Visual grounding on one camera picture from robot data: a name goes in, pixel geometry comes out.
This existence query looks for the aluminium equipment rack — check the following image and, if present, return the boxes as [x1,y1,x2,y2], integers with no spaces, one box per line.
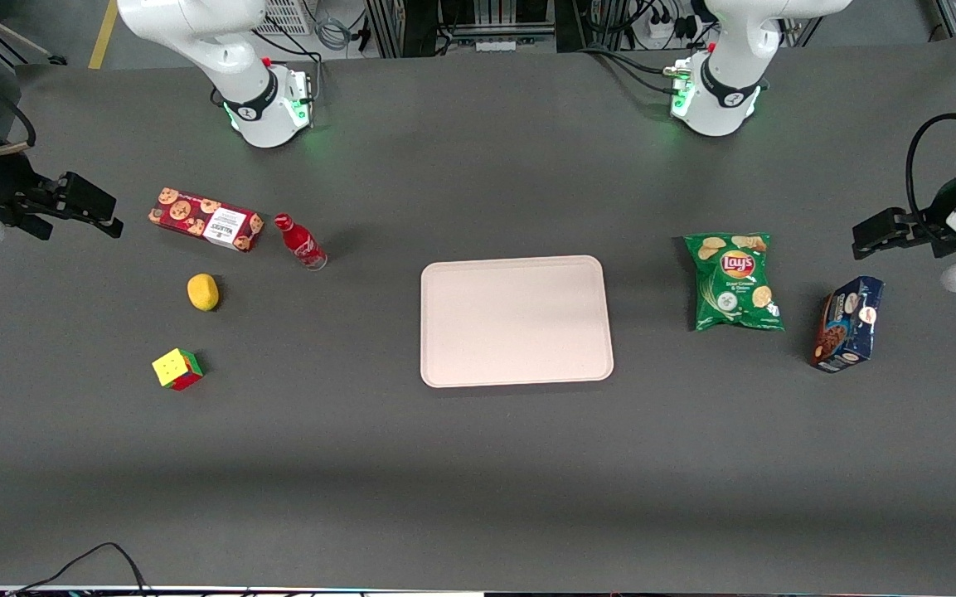
[364,0,559,59]

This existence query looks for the red cookie box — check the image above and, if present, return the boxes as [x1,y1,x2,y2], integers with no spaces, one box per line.
[148,187,265,253]

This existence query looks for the beige plastic tray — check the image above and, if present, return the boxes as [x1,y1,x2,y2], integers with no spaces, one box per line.
[420,255,615,389]

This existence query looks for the green Lay's chips bag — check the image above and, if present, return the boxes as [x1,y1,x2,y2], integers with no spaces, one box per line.
[683,232,785,332]

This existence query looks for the grey coiled cable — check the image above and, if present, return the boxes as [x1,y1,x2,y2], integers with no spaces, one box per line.
[313,15,356,52]

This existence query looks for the blue chocolate cookie box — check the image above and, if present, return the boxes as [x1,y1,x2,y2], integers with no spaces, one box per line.
[809,275,886,374]

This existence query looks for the white vented box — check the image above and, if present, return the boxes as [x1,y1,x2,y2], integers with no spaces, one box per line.
[255,0,314,36]

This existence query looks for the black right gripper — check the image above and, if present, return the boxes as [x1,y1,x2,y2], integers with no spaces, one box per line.
[0,148,124,242]

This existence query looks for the aluminium frame bar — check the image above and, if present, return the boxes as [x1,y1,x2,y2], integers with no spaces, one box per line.
[0,22,68,67]

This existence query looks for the red coke bottle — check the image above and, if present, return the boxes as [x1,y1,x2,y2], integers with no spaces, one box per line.
[273,213,328,272]

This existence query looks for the colourful puzzle cube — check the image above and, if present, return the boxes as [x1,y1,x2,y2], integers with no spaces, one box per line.
[152,347,206,392]

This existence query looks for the white power strip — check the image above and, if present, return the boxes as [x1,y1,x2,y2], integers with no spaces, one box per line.
[645,10,701,44]

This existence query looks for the black base power cables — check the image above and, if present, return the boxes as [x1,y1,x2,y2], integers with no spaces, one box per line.
[577,46,694,97]

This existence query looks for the yellow lemon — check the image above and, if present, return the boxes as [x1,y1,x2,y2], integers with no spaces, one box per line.
[187,273,221,313]

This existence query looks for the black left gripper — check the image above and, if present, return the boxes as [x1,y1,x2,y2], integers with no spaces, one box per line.
[852,178,956,260]

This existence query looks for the black thin floor cable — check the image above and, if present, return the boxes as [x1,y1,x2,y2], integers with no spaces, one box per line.
[7,542,153,597]

